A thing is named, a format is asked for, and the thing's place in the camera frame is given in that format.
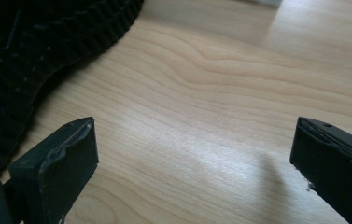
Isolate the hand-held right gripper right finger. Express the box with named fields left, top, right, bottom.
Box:
left=289, top=116, right=352, bottom=224

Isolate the black knitted garment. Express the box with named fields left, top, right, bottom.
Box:
left=0, top=0, right=146, bottom=180

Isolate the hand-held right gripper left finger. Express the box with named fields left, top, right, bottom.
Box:
left=7, top=116, right=100, bottom=224

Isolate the white object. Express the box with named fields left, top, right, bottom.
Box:
left=247, top=0, right=284, bottom=7

